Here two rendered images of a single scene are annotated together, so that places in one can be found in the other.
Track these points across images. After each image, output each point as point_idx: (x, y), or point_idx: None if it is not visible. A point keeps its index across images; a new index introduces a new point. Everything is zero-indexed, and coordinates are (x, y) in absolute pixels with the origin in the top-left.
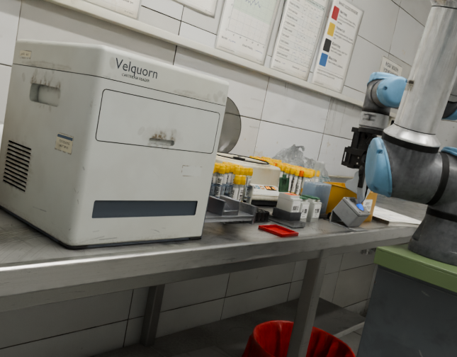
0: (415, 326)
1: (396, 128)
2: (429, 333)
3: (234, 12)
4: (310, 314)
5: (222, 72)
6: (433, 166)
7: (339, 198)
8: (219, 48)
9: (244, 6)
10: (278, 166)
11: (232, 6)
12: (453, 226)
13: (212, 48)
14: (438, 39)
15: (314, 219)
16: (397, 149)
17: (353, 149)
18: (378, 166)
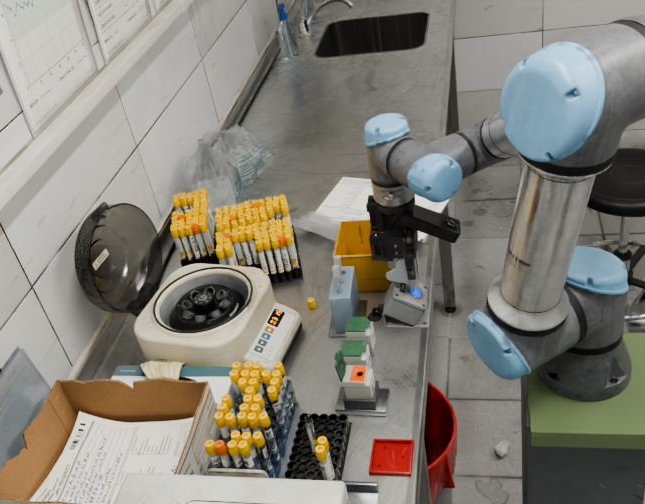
0: (590, 468)
1: (516, 313)
2: (608, 468)
3: (20, 48)
4: (423, 449)
5: (62, 153)
6: (568, 323)
7: (367, 270)
8: (38, 127)
9: (26, 21)
10: (235, 238)
11: (12, 42)
12: (600, 358)
13: (40, 152)
14: (559, 219)
15: (374, 346)
16: (528, 339)
17: (385, 239)
18: (513, 369)
